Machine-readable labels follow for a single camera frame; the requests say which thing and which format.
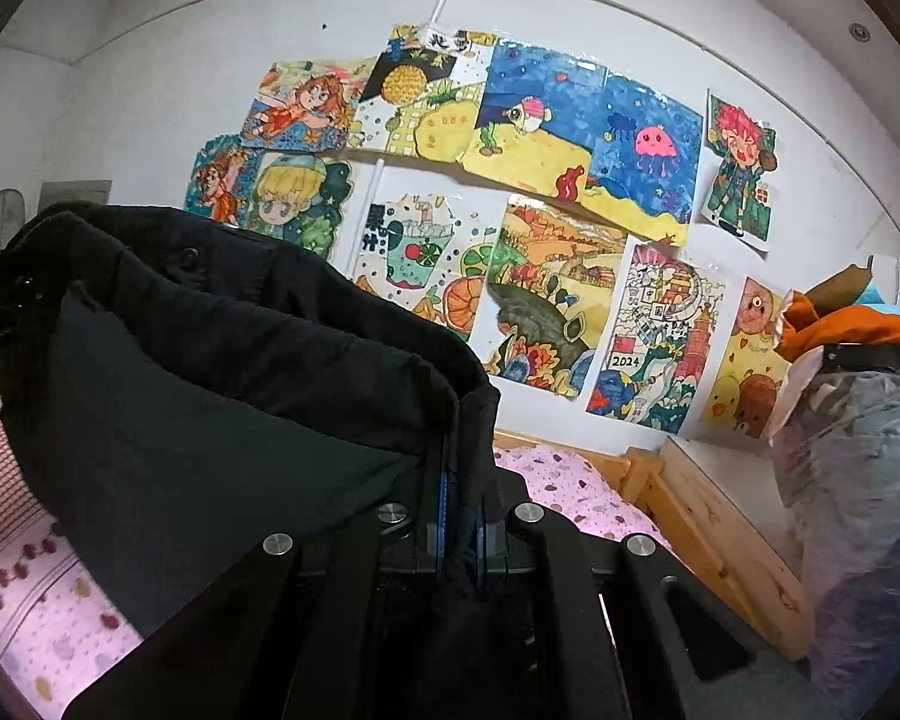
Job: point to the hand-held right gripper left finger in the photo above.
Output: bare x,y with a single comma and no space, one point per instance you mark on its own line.
442,517

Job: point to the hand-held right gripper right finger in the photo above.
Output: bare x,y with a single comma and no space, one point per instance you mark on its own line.
480,544

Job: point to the black jacket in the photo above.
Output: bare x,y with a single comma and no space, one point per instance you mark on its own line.
232,405

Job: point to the clear plastic bag of clothes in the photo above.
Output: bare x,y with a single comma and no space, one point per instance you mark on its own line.
862,465

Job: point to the standing electric fan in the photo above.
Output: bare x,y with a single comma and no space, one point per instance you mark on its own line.
0,214

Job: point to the red checkered blanket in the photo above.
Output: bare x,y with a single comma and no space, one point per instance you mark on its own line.
0,457

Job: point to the pink apple print bed sheet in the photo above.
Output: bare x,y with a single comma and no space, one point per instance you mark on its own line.
45,615

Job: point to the orange cloth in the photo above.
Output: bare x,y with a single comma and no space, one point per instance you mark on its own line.
870,330

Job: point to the round ceiling light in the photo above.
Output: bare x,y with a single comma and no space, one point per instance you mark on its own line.
860,31

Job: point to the grey wall hatch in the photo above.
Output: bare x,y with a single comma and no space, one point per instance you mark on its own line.
75,193

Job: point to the wooden bed frame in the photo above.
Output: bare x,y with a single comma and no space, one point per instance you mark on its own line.
720,540

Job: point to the group of colourful wall drawings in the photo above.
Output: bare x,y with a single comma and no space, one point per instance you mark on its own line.
540,135

